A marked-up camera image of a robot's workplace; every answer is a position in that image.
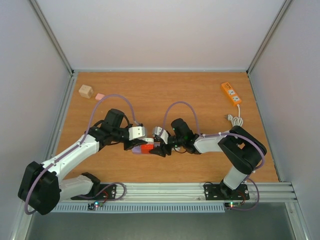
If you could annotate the aluminium front rail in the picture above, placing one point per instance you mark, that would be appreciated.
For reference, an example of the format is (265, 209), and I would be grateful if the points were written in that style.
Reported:
(154, 192)

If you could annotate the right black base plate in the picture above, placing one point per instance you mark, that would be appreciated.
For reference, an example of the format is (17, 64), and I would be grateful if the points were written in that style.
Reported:
(214, 191)

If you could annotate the right small circuit board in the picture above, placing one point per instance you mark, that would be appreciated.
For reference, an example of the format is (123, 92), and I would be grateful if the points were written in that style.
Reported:
(232, 204)

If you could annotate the beige cube socket adapter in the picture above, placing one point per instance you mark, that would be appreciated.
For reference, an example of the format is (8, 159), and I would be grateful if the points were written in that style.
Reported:
(86, 91)

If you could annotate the pink plug adapter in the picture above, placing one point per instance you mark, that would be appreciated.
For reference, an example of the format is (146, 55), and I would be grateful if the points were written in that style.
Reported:
(99, 96)

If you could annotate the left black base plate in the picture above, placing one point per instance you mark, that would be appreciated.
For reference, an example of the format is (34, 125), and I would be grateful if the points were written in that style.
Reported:
(107, 191)

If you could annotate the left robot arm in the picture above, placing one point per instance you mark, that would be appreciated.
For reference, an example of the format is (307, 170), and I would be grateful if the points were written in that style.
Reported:
(54, 170)

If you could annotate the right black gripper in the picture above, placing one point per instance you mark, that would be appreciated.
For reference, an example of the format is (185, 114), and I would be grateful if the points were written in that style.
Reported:
(160, 151)

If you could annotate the purple power strip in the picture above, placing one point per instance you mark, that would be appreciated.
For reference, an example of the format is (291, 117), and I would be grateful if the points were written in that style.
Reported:
(137, 150)

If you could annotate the right aluminium corner post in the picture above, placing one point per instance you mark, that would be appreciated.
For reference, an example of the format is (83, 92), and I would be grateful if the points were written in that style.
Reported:
(269, 34)

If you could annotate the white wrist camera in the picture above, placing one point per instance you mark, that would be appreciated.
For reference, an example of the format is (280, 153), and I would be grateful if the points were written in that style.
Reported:
(136, 132)
(160, 134)

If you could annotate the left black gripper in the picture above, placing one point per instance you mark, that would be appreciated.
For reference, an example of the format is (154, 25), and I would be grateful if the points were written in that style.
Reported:
(134, 143)

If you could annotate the white cube plug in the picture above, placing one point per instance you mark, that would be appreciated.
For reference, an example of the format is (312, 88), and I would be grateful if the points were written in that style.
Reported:
(149, 140)

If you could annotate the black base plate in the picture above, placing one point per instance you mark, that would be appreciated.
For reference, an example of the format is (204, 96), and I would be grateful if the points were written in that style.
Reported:
(107, 191)
(214, 191)

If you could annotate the orange power strip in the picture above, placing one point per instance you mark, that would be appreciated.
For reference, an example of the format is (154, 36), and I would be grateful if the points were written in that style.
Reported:
(231, 94)

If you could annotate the red cube socket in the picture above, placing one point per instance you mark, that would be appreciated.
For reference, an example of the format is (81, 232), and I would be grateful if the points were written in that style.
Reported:
(146, 148)

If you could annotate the left small circuit board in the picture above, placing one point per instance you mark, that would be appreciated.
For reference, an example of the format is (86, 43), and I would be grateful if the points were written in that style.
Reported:
(95, 205)

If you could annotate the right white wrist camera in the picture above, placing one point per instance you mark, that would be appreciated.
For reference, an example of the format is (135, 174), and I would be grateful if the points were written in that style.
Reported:
(160, 134)

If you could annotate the small circuit board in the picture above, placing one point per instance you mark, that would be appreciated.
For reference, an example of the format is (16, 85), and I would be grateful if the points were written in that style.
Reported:
(95, 205)
(232, 204)

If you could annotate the blue slotted cable duct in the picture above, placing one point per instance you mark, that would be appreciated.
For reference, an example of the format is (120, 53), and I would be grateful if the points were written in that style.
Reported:
(135, 208)

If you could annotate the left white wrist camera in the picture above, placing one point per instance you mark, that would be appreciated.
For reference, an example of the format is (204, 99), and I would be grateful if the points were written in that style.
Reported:
(136, 132)

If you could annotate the left aluminium corner post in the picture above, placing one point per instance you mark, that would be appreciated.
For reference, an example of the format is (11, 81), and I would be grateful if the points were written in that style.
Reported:
(47, 28)

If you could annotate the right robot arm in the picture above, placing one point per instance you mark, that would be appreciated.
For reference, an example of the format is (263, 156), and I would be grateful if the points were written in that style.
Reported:
(245, 152)

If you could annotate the aluminium corner post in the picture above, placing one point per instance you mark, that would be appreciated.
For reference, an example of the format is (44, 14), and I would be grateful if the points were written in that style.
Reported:
(269, 34)
(47, 28)

